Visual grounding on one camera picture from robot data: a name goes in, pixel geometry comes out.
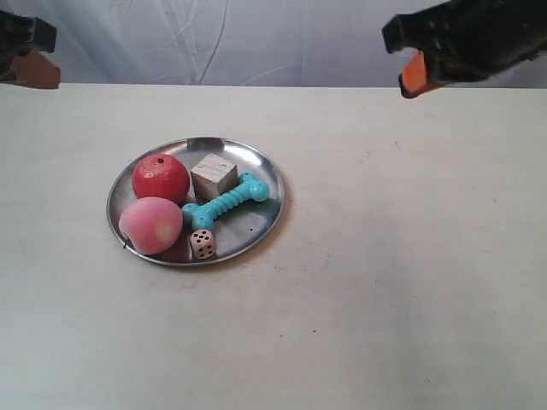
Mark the round metal plate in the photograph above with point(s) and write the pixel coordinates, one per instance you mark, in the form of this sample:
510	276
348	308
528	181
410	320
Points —
217	232

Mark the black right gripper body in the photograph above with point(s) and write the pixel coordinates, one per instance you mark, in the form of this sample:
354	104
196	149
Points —
470	41

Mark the red toy apple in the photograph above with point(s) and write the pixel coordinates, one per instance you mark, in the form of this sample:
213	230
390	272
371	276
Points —
161	175

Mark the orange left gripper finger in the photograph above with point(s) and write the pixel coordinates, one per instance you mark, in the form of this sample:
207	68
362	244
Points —
34	71

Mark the white backdrop cloth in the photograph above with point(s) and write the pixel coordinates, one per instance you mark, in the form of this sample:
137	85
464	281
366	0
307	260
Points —
293	43

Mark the pink toy peach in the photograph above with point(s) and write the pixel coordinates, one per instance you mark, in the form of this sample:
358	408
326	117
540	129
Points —
151	224

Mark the teal rubber bone toy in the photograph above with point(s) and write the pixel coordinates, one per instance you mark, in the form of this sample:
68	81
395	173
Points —
203	216

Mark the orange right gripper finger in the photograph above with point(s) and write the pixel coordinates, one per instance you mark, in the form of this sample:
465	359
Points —
414	80

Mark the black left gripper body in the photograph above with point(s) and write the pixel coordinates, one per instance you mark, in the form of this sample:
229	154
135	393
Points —
20	34

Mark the wooden cube block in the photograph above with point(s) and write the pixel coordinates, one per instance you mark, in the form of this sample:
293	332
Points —
213	176

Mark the wooden die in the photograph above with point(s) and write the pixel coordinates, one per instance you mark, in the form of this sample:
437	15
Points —
203	244

